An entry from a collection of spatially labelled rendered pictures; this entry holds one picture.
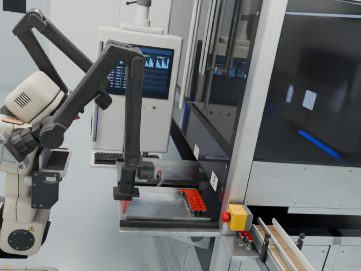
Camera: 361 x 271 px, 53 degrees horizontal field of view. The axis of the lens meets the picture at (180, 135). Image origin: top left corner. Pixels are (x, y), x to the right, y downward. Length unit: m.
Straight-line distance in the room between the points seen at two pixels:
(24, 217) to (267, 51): 1.12
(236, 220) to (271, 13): 0.73
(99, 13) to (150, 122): 4.59
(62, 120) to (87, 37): 5.54
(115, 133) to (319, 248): 1.33
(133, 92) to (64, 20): 5.58
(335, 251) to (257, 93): 0.84
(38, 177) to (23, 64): 5.55
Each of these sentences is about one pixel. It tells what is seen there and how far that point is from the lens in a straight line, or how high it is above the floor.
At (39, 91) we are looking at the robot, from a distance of 1.41.
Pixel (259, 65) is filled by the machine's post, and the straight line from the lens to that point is 1.29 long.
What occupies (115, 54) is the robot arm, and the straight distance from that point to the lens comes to 1.18.
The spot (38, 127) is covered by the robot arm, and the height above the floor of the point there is 1.26.
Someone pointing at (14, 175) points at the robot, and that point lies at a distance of 1.58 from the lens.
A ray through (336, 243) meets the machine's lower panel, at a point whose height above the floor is 0.84.
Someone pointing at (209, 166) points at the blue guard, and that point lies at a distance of 1.67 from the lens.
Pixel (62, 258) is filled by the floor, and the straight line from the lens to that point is 2.74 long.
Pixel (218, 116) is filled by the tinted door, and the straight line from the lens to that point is 1.63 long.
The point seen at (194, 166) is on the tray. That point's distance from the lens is 2.07.
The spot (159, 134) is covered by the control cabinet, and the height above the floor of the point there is 0.94.
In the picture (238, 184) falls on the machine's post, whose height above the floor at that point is 1.10.
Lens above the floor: 1.68
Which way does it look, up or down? 18 degrees down
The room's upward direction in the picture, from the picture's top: 9 degrees clockwise
